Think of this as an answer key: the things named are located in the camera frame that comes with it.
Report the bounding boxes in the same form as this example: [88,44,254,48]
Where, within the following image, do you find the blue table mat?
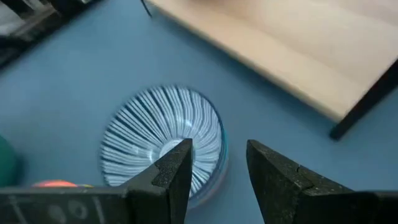
[0,0,398,224]

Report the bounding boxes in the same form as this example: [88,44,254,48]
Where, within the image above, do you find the green bowl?
[0,134,18,188]

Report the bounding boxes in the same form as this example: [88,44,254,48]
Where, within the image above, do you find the wooden shelf with black legs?
[139,0,398,141]

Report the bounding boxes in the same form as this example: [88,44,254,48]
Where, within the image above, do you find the orange patterned bowl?
[30,179,94,189]

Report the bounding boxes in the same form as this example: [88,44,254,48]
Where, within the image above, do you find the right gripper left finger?
[126,138,194,224]

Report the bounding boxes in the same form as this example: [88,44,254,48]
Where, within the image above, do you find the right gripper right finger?
[246,139,355,224]

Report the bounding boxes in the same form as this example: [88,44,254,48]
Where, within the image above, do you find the blue white striped bowl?
[99,84,229,209]

